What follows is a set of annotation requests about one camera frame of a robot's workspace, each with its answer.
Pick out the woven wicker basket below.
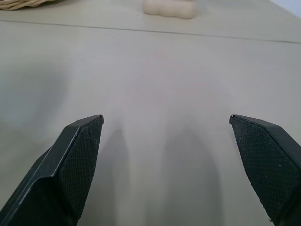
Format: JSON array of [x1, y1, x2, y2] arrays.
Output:
[[0, 0, 62, 10]]

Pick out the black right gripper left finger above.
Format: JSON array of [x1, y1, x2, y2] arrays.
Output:
[[0, 114, 104, 226]]

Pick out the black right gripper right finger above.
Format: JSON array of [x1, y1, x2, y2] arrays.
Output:
[[229, 114, 301, 226]]

